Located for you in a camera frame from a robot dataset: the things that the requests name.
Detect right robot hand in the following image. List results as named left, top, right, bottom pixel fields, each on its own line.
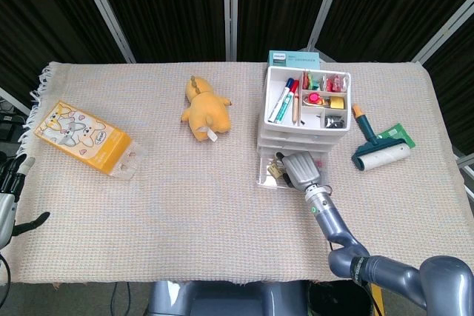
left=275, top=151, right=323, bottom=191

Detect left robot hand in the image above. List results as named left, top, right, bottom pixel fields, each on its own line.
left=0, top=155, right=51, bottom=249

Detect clear plastic drawer with erasers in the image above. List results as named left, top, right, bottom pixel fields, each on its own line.
left=256, top=147, right=333, bottom=192

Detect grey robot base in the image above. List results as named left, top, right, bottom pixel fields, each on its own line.
left=147, top=280, right=309, bottom=316

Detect white desk drawer organizer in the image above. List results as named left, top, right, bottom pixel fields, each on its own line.
left=257, top=65, right=353, bottom=155

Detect black binder clips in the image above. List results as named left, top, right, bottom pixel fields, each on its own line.
left=324, top=114, right=347, bottom=130

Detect wooden pencil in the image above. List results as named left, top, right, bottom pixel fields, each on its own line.
left=292, top=90, right=301, bottom=126

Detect red capped green marker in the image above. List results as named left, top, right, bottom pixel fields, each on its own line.
left=274, top=79, right=301, bottom=124

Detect blue capped whiteboard marker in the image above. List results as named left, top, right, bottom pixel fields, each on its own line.
left=268, top=77, right=296, bottom=123

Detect teal lint roller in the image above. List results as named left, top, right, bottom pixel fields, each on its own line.
left=350, top=104, right=411, bottom=172

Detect black floor equipment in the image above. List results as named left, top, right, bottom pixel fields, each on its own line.
left=0, top=98, right=27, bottom=154

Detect green and red clip packet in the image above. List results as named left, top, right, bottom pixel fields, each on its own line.
left=302, top=70, right=321, bottom=90

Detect red candy packets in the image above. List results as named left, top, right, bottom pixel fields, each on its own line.
left=322, top=73, right=350, bottom=93

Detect yellow corgi print tissue pack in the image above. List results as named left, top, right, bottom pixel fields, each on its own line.
left=33, top=99, right=148, bottom=183

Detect yellow plush toy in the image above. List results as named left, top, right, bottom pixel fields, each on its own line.
left=180, top=75, right=234, bottom=144

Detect teal Philips box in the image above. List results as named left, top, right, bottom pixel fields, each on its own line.
left=267, top=50, right=321, bottom=71

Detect beige woven tablecloth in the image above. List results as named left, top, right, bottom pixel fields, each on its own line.
left=16, top=60, right=466, bottom=289

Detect yellow metal bar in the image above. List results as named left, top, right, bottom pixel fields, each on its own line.
left=371, top=284, right=385, bottom=316

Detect black folding screen panel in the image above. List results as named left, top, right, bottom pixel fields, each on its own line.
left=314, top=0, right=474, bottom=64
left=0, top=0, right=136, bottom=112
left=229, top=0, right=350, bottom=62
left=87, top=0, right=238, bottom=64
left=418, top=16, right=474, bottom=169

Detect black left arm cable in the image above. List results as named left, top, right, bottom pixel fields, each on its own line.
left=0, top=255, right=13, bottom=288

